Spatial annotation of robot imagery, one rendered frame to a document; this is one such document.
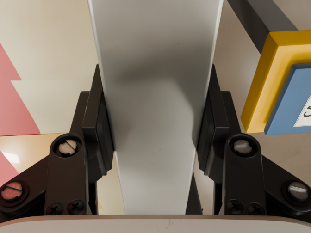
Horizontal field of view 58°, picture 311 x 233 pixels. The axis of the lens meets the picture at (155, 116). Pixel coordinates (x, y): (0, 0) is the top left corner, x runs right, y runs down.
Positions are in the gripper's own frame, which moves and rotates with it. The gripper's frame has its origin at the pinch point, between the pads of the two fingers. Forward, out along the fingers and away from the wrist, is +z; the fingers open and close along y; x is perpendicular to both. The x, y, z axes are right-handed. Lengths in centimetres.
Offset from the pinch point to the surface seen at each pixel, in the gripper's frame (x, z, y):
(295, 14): -53, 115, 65
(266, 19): -10.1, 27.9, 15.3
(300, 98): -11.0, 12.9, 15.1
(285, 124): -15.1, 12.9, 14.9
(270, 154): -168, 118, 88
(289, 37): -5.6, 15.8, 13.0
